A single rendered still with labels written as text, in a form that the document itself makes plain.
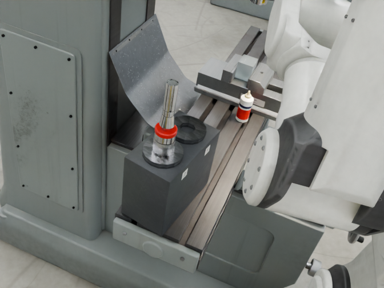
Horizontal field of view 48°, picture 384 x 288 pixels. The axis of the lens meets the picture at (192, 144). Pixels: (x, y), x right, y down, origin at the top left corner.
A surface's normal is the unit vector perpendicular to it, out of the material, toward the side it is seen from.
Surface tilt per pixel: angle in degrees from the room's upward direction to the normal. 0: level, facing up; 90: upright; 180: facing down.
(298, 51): 75
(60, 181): 88
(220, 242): 90
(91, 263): 64
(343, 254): 0
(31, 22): 88
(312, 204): 82
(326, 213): 90
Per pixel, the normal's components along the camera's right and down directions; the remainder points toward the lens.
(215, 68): 0.15, -0.74
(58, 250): -0.27, 0.18
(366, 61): -0.66, 0.15
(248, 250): -0.37, 0.58
